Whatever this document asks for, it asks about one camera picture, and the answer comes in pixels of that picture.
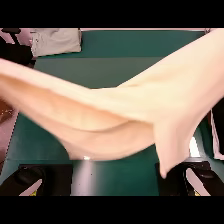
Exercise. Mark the cream garment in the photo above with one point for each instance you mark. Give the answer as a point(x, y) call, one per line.
point(140, 103)

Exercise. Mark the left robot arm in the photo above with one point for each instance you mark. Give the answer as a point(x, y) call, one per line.
point(30, 181)

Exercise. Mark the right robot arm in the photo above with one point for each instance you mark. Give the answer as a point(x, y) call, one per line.
point(193, 181)

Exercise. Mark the grey garment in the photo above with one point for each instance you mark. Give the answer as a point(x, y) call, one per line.
point(55, 40)

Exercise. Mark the black garment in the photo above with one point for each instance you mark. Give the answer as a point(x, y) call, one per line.
point(13, 51)

